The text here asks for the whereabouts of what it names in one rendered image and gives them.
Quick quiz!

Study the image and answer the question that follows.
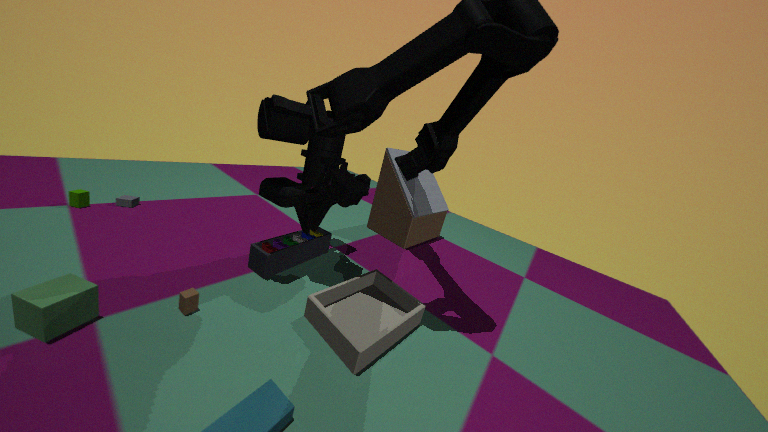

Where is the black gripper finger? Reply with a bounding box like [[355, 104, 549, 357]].
[[294, 201, 322, 234], [310, 194, 337, 232]]

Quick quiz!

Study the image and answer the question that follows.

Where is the green rectangular block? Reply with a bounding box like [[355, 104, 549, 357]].
[[11, 273, 100, 342]]

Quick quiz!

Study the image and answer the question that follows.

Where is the small green cube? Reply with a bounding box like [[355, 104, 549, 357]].
[[68, 189, 90, 208]]

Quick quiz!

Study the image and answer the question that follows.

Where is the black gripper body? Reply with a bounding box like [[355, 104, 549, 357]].
[[259, 145, 346, 208]]

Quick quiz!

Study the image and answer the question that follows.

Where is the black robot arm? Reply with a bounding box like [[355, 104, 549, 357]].
[[257, 0, 559, 207]]

